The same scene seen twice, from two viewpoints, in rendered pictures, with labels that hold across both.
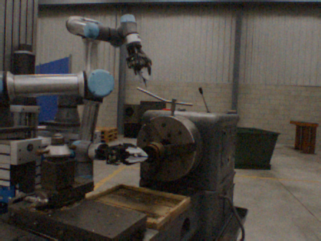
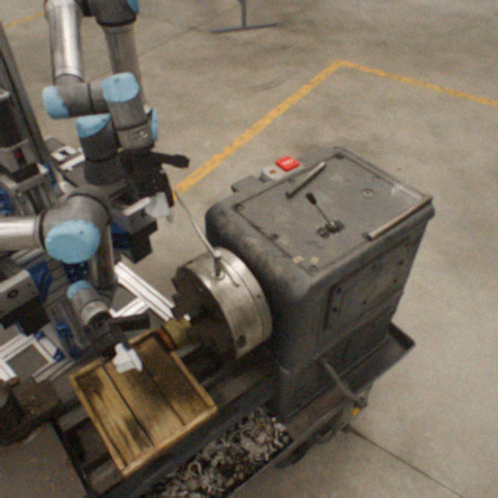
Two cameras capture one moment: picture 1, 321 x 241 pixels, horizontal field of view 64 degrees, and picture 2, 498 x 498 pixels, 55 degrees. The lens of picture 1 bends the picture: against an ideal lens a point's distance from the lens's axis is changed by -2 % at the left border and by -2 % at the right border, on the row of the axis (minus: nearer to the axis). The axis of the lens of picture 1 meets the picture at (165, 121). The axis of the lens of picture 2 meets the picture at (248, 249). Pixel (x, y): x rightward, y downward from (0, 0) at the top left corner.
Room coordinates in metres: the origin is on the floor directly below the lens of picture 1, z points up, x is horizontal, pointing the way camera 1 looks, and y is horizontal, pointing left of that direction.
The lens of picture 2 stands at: (0.56, -0.48, 2.18)
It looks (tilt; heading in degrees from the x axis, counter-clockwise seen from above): 45 degrees down; 26
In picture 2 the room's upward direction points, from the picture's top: straight up
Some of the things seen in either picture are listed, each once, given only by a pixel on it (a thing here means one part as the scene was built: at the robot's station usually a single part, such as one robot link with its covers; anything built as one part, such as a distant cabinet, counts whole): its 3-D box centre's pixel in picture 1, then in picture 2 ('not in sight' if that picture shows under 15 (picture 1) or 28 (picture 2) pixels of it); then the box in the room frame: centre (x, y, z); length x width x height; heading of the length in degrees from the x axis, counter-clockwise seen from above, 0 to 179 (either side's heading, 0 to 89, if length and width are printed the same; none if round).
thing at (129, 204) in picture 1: (135, 204); (141, 395); (1.03, 0.11, 0.89); 0.36 x 0.30 x 0.04; 64
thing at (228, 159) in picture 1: (193, 143); (314, 247); (1.66, -0.18, 1.06); 0.59 x 0.48 x 0.39; 154
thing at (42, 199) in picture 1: (63, 193); (20, 416); (0.80, 0.31, 0.99); 0.20 x 0.10 x 0.05; 154
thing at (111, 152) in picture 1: (112, 153); (106, 336); (1.06, 0.21, 1.08); 0.12 x 0.09 x 0.08; 64
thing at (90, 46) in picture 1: (89, 62); (124, 67); (1.68, 0.49, 1.54); 0.15 x 0.12 x 0.55; 130
